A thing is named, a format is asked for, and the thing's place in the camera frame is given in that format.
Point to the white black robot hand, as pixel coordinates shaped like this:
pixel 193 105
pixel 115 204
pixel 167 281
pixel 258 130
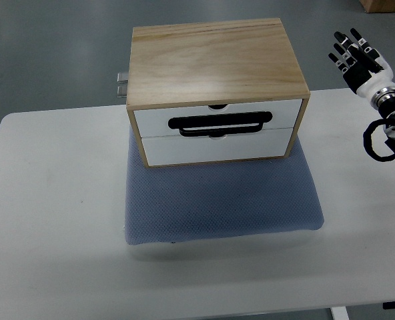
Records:
pixel 364 69

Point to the white top drawer black handle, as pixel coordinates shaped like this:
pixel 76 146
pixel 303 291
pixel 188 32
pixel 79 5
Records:
pixel 168 121

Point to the wooden drawer cabinet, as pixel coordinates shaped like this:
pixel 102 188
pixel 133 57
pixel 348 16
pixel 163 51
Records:
pixel 214 64

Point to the white bottom drawer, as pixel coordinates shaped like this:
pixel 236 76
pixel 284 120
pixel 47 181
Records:
pixel 178 150

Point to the brown cardboard box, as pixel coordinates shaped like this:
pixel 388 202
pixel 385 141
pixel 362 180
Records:
pixel 378 6

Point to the blue-grey textured mat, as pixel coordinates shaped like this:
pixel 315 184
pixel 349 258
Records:
pixel 221 200

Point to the grey metal clamp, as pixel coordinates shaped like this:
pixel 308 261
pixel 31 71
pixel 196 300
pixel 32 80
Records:
pixel 122 83

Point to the white table leg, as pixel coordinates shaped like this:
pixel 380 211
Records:
pixel 339 313

